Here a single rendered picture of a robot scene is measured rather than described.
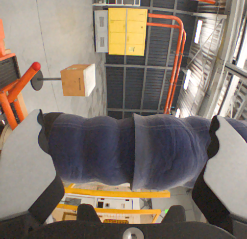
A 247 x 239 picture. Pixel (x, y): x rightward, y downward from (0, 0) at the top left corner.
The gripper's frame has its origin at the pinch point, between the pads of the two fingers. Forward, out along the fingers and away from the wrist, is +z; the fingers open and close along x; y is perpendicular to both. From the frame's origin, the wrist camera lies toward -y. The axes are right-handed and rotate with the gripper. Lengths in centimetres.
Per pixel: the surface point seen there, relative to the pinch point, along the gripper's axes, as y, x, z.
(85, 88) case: 78, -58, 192
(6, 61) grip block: 0.5, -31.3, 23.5
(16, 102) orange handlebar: 13.0, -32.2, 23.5
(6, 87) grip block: 6.6, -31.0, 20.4
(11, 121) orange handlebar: 16.7, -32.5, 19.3
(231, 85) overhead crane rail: 53, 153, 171
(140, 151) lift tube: 20.0, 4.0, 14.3
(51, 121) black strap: 17.1, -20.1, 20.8
